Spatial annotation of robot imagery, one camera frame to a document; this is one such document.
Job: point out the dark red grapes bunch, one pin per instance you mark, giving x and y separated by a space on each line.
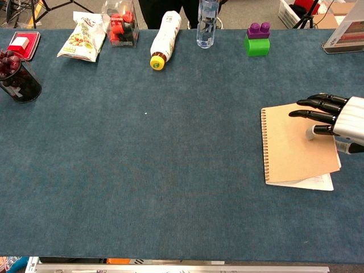
8 62

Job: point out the printed display box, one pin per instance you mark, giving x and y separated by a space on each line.
347 37

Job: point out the colourful blue printed package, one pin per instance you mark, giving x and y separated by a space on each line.
11 264

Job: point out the purple building block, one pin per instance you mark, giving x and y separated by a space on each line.
257 31

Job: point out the tan spiral notebook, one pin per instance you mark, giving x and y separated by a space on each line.
284 153

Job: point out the white bottle yellow cap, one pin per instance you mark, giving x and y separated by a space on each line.
165 37

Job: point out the clear water bottle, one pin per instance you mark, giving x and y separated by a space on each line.
207 25

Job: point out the white red small box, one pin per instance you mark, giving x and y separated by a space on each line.
20 42

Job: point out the black cup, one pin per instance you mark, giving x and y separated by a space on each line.
25 88

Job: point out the green plastic block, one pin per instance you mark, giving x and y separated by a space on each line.
257 47

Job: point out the red tray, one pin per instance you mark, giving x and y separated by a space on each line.
32 45

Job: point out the aluminium profile rail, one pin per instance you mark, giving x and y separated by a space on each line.
182 268

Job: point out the white snack bag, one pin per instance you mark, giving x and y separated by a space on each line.
82 39

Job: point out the clear box red toy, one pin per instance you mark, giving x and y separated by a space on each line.
122 28

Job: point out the black tripod stand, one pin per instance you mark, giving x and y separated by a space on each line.
305 17
35 11

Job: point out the white plastic basket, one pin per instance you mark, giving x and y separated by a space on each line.
285 14

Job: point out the brown cardboard box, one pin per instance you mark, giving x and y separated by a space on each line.
327 20

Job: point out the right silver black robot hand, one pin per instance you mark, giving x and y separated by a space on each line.
351 119

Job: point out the teal felt table cover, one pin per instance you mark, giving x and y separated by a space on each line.
142 156

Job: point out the person's black trouser legs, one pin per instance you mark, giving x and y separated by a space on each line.
155 14

